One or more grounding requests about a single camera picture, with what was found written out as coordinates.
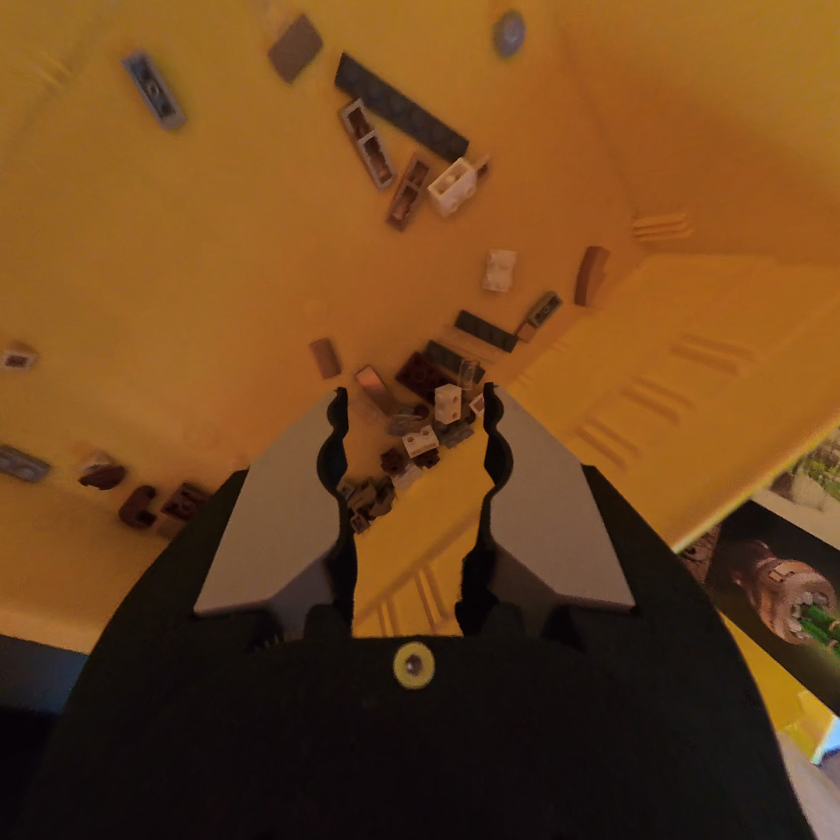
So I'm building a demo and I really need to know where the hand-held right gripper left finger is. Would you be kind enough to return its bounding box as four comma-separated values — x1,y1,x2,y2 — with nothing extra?
193,387,358,634

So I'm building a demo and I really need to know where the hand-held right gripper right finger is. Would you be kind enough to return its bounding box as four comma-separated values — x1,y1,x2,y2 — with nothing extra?
455,382,636,636

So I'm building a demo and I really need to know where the yellow plastic storage bin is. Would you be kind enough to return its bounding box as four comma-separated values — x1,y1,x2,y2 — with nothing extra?
722,617,834,765
0,0,840,654

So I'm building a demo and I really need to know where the pile of toy building bricks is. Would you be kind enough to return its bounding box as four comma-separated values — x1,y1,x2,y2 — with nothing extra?
0,10,614,539

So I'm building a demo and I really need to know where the dark plant picture box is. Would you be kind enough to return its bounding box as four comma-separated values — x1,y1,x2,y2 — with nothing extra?
682,430,840,718

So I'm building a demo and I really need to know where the heap of white paper bags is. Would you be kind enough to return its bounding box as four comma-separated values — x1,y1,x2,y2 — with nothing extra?
774,712,840,840

